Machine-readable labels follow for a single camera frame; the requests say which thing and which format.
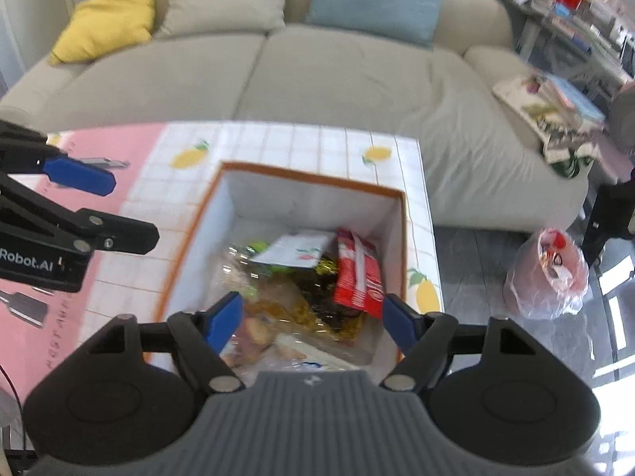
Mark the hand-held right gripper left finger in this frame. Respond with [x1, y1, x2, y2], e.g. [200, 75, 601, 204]
[89, 292, 244, 393]

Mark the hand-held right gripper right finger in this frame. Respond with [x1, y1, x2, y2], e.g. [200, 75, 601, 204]
[379, 294, 544, 390]

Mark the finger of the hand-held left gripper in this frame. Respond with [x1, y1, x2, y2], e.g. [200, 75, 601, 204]
[0, 120, 117, 197]
[0, 175, 160, 255]

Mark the clear bag of jelly cups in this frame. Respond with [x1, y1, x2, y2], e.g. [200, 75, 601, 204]
[221, 307, 279, 368]

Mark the red snack packet white stripe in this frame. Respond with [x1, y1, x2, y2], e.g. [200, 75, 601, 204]
[332, 228, 384, 319]

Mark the dark green snack packet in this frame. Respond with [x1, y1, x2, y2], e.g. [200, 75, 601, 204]
[308, 253, 368, 330]

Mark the green raisin packet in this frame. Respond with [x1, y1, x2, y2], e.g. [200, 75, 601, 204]
[225, 239, 279, 278]

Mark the orange cardboard box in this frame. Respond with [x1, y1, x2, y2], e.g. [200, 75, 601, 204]
[158, 160, 412, 374]

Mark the yellow pillow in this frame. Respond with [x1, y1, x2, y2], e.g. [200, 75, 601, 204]
[48, 0, 160, 65]

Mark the pink and white printed tablecloth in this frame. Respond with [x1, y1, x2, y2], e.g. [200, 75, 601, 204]
[0, 121, 442, 392]

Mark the green and white bag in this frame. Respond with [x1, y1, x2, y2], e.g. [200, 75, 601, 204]
[541, 136, 601, 180]

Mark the beige sofa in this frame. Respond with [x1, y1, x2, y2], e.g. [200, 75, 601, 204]
[0, 0, 589, 233]

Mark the stack of magazines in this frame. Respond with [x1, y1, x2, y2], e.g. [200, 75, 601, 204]
[493, 72, 607, 159]

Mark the cluttered white desk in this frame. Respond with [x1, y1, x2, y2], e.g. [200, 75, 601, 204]
[493, 0, 635, 85]

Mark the light blue pillow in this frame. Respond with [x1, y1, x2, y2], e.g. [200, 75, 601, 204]
[305, 0, 442, 49]

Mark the pile of books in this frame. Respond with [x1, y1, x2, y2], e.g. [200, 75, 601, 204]
[493, 0, 635, 75]

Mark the black cable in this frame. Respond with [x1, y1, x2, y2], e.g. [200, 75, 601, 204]
[0, 364, 27, 457]

